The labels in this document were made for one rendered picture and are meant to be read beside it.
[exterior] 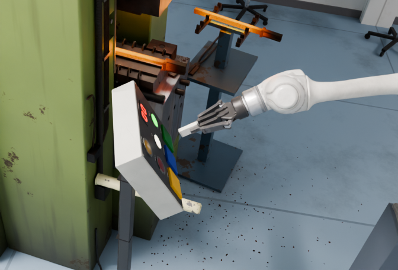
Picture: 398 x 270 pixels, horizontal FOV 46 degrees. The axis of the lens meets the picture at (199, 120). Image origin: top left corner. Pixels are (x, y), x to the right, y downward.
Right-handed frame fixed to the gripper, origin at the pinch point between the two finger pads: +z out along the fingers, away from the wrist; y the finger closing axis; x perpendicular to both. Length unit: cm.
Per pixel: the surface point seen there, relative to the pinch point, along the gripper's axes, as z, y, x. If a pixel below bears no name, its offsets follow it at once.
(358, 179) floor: -62, 65, -157
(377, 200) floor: -66, 48, -160
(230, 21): -27, 85, -23
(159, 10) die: -5.2, 35.5, 25.6
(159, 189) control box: 10.8, -26.8, 7.7
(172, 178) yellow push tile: 7.9, -20.2, 2.7
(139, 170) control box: 11.9, -26.8, 17.7
